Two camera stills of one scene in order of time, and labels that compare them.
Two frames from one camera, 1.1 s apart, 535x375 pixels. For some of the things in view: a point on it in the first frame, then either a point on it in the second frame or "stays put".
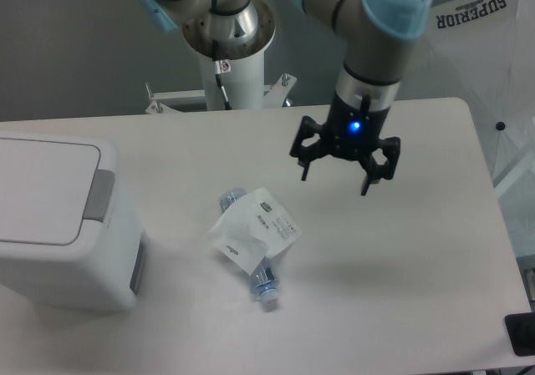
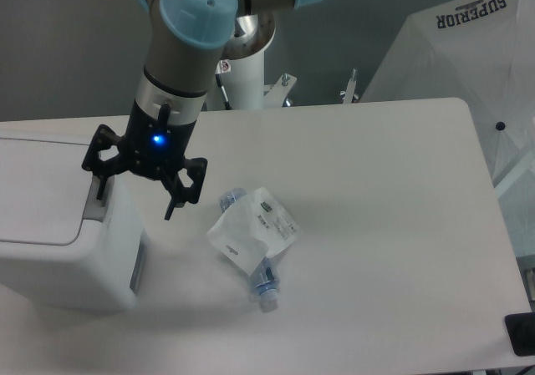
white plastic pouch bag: x=253 y=228 stays put
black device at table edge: x=521 y=328 stays put
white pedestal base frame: x=273 y=95 stays put
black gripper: x=352 y=132 to x=154 y=146
